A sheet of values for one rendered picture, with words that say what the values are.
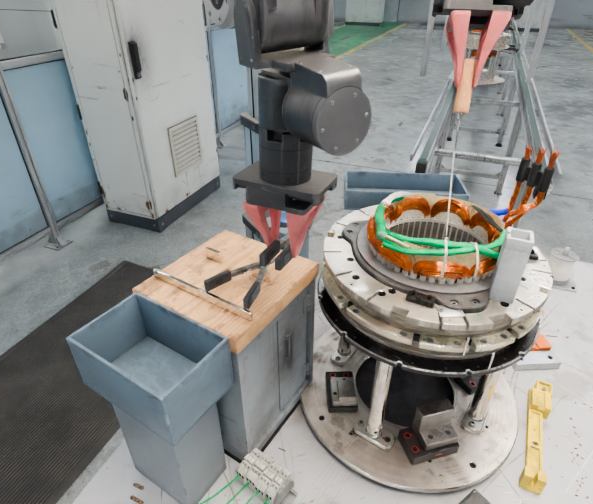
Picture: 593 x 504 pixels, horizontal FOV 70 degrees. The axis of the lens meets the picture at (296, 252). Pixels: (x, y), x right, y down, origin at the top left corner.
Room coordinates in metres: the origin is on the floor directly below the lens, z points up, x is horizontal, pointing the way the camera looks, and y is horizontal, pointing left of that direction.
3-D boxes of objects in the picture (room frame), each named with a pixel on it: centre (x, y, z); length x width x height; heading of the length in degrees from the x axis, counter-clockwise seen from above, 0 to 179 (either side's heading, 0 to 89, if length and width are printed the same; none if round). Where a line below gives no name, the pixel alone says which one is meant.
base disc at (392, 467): (0.53, -0.20, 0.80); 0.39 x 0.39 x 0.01
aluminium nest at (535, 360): (0.64, -0.47, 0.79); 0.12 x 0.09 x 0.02; 3
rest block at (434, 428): (0.41, -0.22, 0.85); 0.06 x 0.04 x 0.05; 105
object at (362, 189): (0.84, -0.23, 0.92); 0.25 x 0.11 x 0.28; 85
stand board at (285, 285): (0.51, 0.10, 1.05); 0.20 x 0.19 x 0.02; 147
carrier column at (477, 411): (0.46, -0.31, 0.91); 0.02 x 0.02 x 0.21
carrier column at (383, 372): (0.42, -0.13, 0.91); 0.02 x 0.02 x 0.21
